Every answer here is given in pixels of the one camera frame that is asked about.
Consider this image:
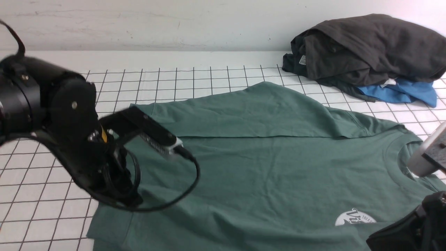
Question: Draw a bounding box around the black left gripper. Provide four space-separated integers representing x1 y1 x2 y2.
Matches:
52 115 143 208

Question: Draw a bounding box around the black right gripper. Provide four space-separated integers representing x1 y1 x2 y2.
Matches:
366 191 446 251

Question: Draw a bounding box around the green long-sleeve top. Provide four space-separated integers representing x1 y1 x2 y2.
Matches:
87 82 445 251

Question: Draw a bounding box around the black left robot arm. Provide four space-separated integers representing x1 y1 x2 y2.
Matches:
1 55 143 210

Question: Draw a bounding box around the white grid-patterned table cloth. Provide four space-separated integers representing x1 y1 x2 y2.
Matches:
1 51 445 251

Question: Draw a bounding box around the blue crumpled garment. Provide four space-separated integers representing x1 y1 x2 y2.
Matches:
356 78 437 108

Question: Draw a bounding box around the dark grey crumpled garment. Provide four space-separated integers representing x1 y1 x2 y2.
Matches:
282 14 446 102

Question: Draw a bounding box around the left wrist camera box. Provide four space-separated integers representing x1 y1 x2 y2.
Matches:
99 106 188 159

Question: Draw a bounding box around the black left camera cable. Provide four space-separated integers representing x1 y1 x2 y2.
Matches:
0 20 201 213

